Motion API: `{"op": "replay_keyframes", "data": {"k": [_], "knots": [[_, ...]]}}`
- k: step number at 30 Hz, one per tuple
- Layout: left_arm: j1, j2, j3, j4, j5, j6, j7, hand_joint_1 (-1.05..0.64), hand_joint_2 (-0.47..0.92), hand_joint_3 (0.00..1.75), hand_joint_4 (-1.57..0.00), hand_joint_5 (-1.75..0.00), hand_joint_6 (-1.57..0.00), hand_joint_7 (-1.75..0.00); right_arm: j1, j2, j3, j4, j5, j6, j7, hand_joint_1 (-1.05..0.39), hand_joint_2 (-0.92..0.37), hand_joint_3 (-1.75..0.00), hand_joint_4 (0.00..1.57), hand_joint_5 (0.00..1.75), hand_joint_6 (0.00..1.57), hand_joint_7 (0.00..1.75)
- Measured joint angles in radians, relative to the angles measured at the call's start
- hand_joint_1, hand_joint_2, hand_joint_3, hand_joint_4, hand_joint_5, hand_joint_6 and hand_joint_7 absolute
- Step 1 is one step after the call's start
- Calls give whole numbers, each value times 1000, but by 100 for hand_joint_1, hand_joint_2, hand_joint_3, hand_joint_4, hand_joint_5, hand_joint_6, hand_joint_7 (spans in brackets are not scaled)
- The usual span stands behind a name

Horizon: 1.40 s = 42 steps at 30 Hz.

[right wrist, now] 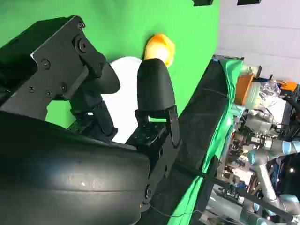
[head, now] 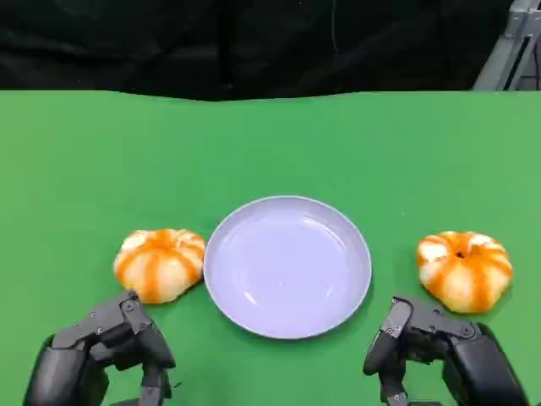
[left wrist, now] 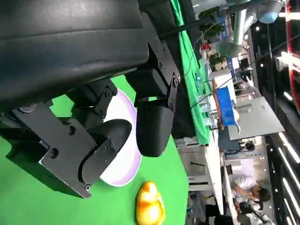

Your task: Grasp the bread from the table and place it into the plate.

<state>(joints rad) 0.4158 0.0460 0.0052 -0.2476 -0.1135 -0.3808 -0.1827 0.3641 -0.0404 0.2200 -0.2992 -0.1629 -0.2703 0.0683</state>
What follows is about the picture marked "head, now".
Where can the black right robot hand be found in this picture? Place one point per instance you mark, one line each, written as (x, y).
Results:
(473, 363)

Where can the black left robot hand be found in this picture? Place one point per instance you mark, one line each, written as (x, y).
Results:
(72, 359)

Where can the orange and white bread roll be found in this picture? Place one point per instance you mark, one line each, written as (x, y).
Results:
(158, 266)
(462, 275)

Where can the lilac plate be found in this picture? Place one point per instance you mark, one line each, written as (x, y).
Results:
(287, 270)

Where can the green table cloth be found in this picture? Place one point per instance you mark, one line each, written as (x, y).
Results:
(270, 148)

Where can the black backdrop curtain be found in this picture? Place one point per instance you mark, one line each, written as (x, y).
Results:
(169, 42)

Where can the grey metal frame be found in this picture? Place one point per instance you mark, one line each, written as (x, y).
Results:
(507, 55)

